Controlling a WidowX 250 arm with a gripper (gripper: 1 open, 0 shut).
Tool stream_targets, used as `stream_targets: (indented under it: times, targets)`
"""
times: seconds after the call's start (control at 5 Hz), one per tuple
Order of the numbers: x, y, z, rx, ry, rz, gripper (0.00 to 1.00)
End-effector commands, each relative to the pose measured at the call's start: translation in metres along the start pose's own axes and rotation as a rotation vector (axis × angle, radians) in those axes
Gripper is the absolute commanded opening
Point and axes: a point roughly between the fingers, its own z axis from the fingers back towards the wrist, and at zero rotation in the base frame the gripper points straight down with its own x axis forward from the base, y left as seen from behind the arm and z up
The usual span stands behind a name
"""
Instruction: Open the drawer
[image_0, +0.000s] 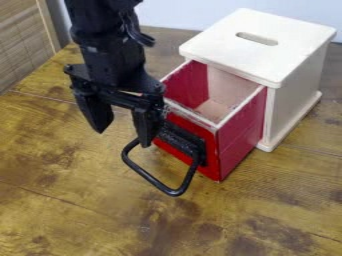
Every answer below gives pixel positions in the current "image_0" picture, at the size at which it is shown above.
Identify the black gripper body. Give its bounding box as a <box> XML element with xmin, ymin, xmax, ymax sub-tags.
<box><xmin>64</xmin><ymin>34</ymin><xmax>165</xmax><ymax>112</ymax></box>

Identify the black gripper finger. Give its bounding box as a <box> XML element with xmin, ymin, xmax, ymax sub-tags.
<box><xmin>74</xmin><ymin>90</ymin><xmax>114</xmax><ymax>133</ymax></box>
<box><xmin>133</xmin><ymin>107</ymin><xmax>165</xmax><ymax>148</ymax></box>

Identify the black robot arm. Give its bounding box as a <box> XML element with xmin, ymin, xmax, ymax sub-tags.
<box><xmin>64</xmin><ymin>0</ymin><xmax>165</xmax><ymax>147</ymax></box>

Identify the red wooden drawer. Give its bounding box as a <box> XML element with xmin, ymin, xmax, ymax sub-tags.
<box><xmin>162</xmin><ymin>61</ymin><xmax>268</xmax><ymax>182</ymax></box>

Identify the white wooden box cabinet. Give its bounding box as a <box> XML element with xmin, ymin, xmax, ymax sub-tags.
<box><xmin>179</xmin><ymin>8</ymin><xmax>337</xmax><ymax>152</ymax></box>

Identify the black metal drawer handle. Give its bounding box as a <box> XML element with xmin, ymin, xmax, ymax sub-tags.
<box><xmin>121</xmin><ymin>121</ymin><xmax>207</xmax><ymax>197</ymax></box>

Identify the black cable loop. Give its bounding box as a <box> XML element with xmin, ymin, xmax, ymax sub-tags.
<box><xmin>121</xmin><ymin>11</ymin><xmax>158</xmax><ymax>48</ymax></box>

